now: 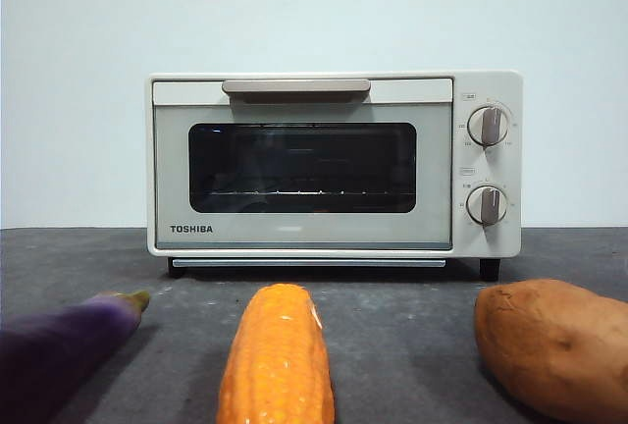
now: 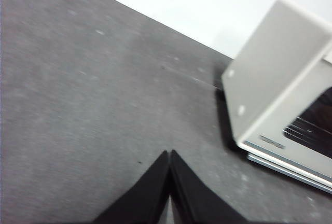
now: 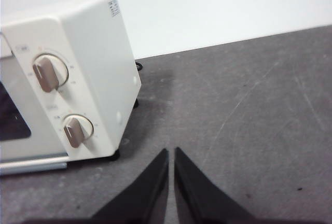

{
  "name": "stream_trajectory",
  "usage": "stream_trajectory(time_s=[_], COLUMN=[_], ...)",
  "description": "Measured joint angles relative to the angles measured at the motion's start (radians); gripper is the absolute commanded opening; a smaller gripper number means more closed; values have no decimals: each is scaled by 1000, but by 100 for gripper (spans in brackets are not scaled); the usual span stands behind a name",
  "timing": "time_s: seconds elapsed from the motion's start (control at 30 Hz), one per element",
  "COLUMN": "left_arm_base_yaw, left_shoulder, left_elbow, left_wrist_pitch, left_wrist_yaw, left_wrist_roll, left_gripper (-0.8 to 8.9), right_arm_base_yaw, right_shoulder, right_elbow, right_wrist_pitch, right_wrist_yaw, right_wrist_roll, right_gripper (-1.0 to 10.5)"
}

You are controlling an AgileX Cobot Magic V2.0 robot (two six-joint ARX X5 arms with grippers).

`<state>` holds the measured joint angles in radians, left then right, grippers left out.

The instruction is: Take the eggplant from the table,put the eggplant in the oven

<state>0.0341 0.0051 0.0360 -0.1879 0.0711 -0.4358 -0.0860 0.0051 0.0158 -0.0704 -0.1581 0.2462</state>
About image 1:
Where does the metal crumb tray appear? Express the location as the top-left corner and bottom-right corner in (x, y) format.
(171, 257), (447, 269)

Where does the metal wire oven rack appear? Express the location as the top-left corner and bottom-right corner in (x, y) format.
(205, 189), (418, 198)

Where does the glass oven door with handle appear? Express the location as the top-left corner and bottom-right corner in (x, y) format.
(151, 78), (455, 251)

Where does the cream Toshiba toaster oven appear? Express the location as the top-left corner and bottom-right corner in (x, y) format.
(145, 69), (524, 282)

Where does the cream oven knob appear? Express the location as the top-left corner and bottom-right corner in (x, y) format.
(466, 105), (510, 147)
(465, 185), (509, 226)

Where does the brown sweet potato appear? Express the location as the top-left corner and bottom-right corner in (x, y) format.
(473, 279), (628, 423)

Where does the purple eggplant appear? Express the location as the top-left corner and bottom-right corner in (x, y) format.
(0, 289), (152, 424)

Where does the orange corn cob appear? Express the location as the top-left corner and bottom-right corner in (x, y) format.
(216, 283), (337, 424)

